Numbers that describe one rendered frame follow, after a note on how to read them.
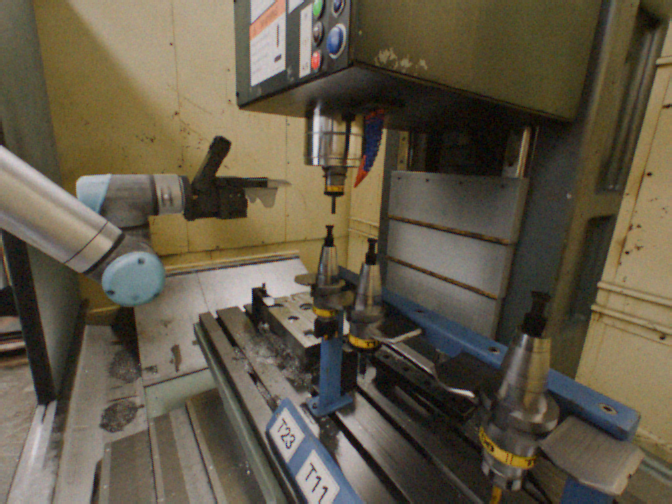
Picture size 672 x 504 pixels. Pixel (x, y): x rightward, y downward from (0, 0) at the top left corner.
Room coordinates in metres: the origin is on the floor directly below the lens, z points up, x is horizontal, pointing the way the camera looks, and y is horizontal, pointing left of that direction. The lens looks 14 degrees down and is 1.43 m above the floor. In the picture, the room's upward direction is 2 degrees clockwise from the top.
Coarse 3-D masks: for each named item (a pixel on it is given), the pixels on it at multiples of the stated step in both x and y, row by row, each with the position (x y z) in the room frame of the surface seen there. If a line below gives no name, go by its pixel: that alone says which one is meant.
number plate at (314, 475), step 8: (312, 456) 0.42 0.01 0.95; (304, 464) 0.42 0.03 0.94; (312, 464) 0.41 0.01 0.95; (320, 464) 0.41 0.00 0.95; (304, 472) 0.41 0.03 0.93; (312, 472) 0.40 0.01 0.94; (320, 472) 0.40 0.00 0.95; (328, 472) 0.39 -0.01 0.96; (304, 480) 0.40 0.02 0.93; (312, 480) 0.40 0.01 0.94; (320, 480) 0.39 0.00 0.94; (328, 480) 0.38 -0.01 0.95; (304, 488) 0.39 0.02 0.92; (312, 488) 0.39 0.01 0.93; (320, 488) 0.38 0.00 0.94; (328, 488) 0.37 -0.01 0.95; (336, 488) 0.37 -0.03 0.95; (312, 496) 0.38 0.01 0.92; (320, 496) 0.37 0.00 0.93; (328, 496) 0.37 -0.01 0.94
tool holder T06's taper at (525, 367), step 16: (528, 336) 0.24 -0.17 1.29; (544, 336) 0.24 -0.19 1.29; (512, 352) 0.25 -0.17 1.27; (528, 352) 0.24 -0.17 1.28; (544, 352) 0.24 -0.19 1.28; (512, 368) 0.24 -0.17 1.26; (528, 368) 0.24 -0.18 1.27; (544, 368) 0.24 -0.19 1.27; (496, 384) 0.25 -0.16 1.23; (512, 384) 0.24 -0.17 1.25; (528, 384) 0.23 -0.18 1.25; (544, 384) 0.24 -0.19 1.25; (512, 400) 0.24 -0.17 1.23; (528, 400) 0.23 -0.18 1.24; (544, 400) 0.23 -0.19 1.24
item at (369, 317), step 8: (352, 304) 0.44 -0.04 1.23; (352, 312) 0.41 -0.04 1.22; (360, 312) 0.41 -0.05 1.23; (368, 312) 0.41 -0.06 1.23; (376, 312) 0.41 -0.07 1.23; (384, 312) 0.41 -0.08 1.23; (352, 320) 0.43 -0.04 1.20; (360, 320) 0.41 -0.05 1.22; (368, 320) 0.40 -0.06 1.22; (376, 320) 0.40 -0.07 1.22; (360, 328) 0.40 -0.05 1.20
